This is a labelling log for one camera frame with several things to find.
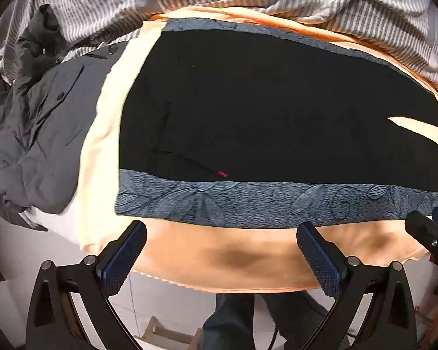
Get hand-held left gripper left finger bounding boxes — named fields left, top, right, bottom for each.
left=26, top=220, right=147, bottom=350

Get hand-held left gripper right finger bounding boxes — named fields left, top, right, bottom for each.
left=296, top=222, right=418, bottom=350

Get black pants with patterned band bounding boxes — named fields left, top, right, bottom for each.
left=115, top=19, right=438, bottom=228

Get wooden stool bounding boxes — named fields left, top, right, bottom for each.
left=144, top=315, right=205, bottom=350

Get peach bed sheet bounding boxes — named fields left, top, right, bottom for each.
left=77, top=5, right=438, bottom=294

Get person's legs in jeans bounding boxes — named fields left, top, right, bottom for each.
left=203, top=292, right=336, bottom=350

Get grey jacket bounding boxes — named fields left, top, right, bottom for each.
left=0, top=3, right=132, bottom=223

